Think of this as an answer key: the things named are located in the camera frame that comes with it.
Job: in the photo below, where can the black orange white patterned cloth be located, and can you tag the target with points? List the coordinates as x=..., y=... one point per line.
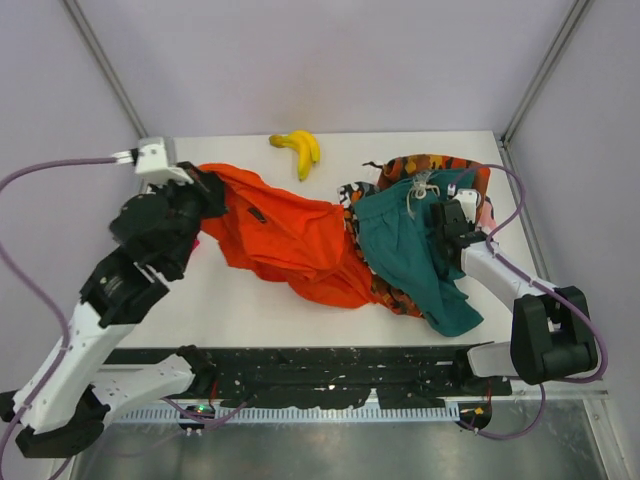
x=348, y=195

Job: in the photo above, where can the teal green shorts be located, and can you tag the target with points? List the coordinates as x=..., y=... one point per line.
x=397, y=237

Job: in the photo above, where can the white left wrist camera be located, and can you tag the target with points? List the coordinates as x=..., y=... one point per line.
x=155, y=161

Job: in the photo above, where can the yellow banana bunch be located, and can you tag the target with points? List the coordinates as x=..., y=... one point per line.
x=305, y=145

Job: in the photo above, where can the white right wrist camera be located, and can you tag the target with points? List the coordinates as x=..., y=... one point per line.
x=469, y=199

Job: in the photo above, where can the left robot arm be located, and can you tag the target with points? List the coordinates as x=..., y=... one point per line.
x=64, y=409

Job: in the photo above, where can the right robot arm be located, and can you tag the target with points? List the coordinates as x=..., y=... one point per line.
x=552, y=338

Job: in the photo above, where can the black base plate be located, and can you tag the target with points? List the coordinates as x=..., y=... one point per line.
x=343, y=377

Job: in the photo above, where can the orange shorts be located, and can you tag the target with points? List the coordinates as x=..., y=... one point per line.
x=285, y=238

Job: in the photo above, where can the orange camouflage cloth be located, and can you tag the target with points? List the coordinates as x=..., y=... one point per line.
x=403, y=167

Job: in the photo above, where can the pink navy patterned cloth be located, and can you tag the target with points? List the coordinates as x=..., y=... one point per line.
x=485, y=218

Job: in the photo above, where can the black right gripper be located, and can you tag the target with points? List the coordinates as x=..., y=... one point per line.
x=447, y=228

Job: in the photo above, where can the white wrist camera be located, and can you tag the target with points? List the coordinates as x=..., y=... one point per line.
x=155, y=161
x=469, y=199

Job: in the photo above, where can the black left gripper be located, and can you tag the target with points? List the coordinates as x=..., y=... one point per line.
x=204, y=185

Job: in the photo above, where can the white slotted cable duct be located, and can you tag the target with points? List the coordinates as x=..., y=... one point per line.
x=370, y=412

